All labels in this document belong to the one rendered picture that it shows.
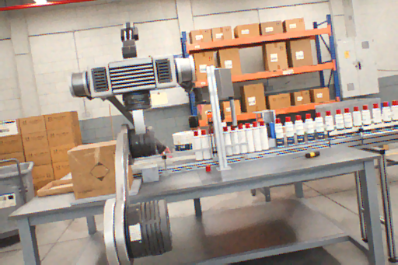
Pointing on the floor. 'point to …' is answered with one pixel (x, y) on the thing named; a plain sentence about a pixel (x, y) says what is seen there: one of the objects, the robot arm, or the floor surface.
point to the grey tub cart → (14, 193)
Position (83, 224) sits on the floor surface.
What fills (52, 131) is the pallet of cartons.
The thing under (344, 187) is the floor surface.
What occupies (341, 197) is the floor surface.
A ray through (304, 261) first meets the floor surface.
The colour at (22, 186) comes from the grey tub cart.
